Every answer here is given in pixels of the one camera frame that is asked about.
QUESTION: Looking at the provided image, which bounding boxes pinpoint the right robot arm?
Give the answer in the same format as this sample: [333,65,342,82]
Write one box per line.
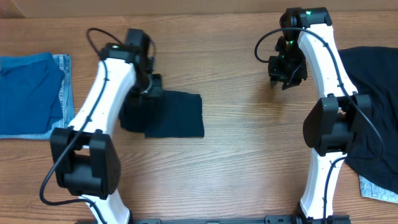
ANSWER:
[265,7,371,223]

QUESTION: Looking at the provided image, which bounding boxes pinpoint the dark navy t-shirt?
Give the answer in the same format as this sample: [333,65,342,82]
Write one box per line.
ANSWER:
[119,90,205,138]

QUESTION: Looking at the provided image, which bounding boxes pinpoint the dark navy garment pile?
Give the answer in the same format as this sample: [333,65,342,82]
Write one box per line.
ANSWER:
[339,47,397,193]

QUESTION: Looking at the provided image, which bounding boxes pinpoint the folded light blue jeans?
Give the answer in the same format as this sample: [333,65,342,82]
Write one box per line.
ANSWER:
[1,54,75,140]

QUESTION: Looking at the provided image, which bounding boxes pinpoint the folded blue t-shirt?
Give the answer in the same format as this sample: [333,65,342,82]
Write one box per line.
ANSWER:
[1,52,64,135]

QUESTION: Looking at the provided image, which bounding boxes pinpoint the light denim garment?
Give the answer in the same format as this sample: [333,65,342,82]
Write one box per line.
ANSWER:
[358,175,398,203]

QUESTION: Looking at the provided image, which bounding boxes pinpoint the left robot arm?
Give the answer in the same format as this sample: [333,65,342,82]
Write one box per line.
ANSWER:
[39,29,163,223]

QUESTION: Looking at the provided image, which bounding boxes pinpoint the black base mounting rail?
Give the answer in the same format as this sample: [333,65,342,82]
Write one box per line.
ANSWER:
[74,214,351,224]

